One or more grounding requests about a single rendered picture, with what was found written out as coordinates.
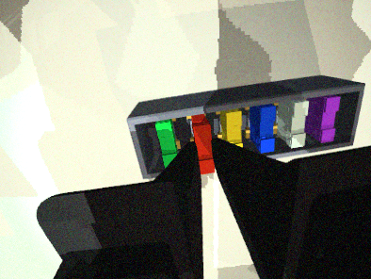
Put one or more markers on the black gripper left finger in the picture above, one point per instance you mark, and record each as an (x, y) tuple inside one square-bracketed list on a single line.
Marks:
[(168, 209)]

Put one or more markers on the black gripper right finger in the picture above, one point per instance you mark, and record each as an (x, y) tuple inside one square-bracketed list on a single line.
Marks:
[(271, 199)]

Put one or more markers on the yellow fuse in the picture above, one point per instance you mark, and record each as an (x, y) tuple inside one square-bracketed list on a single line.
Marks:
[(231, 126)]

